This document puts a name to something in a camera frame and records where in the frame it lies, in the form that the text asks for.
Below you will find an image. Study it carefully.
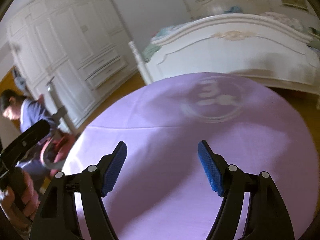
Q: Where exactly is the operator left hand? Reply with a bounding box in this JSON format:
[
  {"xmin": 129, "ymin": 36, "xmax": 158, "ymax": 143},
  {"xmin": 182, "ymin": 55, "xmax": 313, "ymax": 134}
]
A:
[{"xmin": 1, "ymin": 169, "xmax": 40, "ymax": 228}]

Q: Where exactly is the vacuum cleaner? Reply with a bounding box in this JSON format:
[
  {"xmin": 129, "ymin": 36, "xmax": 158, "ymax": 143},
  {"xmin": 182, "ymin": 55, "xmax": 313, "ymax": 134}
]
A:
[{"xmin": 40, "ymin": 77, "xmax": 76, "ymax": 172}]

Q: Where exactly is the person in blue shirt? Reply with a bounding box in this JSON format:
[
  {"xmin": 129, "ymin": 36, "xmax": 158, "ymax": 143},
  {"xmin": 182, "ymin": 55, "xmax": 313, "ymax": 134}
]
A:
[{"xmin": 1, "ymin": 89, "xmax": 57, "ymax": 182}]

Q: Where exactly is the white built-in wardrobe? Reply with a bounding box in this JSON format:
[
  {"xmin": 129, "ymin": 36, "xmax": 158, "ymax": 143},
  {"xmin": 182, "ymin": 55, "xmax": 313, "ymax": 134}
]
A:
[{"xmin": 5, "ymin": 0, "xmax": 137, "ymax": 127}]

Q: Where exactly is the white ornate bed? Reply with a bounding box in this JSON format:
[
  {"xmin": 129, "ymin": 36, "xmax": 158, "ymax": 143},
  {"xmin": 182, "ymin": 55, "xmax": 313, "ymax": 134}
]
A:
[{"xmin": 129, "ymin": 0, "xmax": 319, "ymax": 94}]

